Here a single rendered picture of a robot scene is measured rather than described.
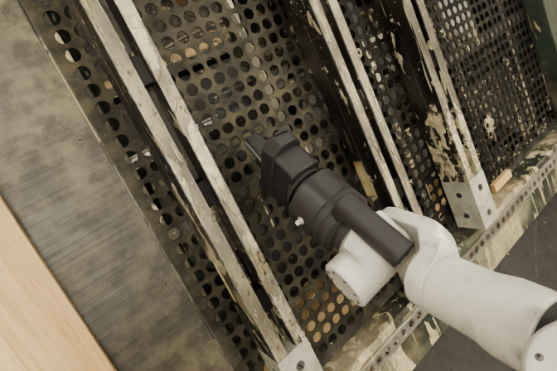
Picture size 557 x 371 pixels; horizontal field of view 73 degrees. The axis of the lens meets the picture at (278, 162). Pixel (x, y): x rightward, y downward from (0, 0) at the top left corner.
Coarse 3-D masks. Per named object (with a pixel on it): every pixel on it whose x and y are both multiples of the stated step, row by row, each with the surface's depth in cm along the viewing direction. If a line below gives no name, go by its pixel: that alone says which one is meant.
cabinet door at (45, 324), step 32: (0, 224) 44; (0, 256) 44; (32, 256) 46; (0, 288) 44; (32, 288) 46; (0, 320) 44; (32, 320) 45; (64, 320) 47; (0, 352) 44; (32, 352) 45; (64, 352) 47; (96, 352) 49
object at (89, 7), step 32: (96, 0) 46; (128, 0) 48; (96, 32) 46; (128, 32) 48; (128, 64) 47; (160, 64) 49; (128, 96) 48; (160, 96) 51; (160, 128) 49; (192, 128) 51; (160, 160) 52; (192, 160) 53; (192, 192) 51; (224, 192) 53; (192, 224) 55; (224, 224) 57; (224, 256) 53; (256, 256) 55; (256, 288) 56; (256, 320) 55; (288, 320) 58; (288, 352) 58
